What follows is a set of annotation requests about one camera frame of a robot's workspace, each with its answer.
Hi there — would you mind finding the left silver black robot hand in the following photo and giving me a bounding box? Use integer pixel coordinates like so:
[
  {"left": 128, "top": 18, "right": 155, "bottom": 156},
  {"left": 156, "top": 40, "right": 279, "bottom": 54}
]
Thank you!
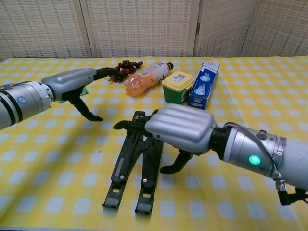
[{"left": 41, "top": 67, "right": 116, "bottom": 122}]

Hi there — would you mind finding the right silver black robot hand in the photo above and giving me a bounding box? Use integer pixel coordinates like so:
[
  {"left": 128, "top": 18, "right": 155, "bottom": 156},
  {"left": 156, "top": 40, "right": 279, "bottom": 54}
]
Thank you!
[{"left": 113, "top": 103, "right": 218, "bottom": 175}]

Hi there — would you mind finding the black folding laptop stand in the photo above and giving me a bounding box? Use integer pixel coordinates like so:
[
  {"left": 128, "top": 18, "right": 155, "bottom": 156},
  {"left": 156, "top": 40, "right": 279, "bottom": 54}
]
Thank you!
[{"left": 102, "top": 111, "right": 165, "bottom": 214}]

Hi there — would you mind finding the yellow checkered tablecloth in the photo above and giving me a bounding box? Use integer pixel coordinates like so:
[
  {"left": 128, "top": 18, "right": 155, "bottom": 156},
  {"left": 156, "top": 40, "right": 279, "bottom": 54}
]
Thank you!
[{"left": 0, "top": 56, "right": 308, "bottom": 231}]

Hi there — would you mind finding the green snack packet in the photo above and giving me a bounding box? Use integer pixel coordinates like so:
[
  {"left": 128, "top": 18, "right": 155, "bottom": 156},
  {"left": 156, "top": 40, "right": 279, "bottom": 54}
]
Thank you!
[{"left": 59, "top": 87, "right": 89, "bottom": 104}]

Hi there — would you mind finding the green tub with yellow lid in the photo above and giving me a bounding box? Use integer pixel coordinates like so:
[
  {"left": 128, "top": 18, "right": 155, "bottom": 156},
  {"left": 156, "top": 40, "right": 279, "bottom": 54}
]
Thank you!
[{"left": 161, "top": 71, "right": 195, "bottom": 105}]

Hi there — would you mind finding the blue and white carton box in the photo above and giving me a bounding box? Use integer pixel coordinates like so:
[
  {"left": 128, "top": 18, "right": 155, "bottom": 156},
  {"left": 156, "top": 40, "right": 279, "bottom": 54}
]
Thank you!
[{"left": 187, "top": 62, "right": 221, "bottom": 110}]

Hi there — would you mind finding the dark red grape bunch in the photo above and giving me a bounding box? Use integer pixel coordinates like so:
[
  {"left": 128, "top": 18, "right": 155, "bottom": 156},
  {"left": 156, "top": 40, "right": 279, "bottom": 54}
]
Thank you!
[{"left": 105, "top": 60, "right": 144, "bottom": 84}]

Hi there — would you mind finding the orange drink plastic bottle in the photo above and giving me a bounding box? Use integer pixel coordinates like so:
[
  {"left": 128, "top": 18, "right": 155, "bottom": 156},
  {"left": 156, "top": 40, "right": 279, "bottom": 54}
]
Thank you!
[{"left": 124, "top": 62, "right": 174, "bottom": 98}]

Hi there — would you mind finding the woven folding screen panel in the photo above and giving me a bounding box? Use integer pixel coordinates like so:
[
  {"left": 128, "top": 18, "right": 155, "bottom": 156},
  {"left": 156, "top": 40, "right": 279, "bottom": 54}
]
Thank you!
[
  {"left": 193, "top": 0, "right": 257, "bottom": 58},
  {"left": 242, "top": 0, "right": 308, "bottom": 57},
  {"left": 80, "top": 0, "right": 201, "bottom": 58},
  {"left": 0, "top": 0, "right": 93, "bottom": 61}
]

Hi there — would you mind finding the right arm wrist cable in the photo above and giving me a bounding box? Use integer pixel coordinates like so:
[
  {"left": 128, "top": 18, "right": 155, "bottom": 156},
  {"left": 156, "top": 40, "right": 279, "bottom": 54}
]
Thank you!
[{"left": 225, "top": 122, "right": 308, "bottom": 206}]

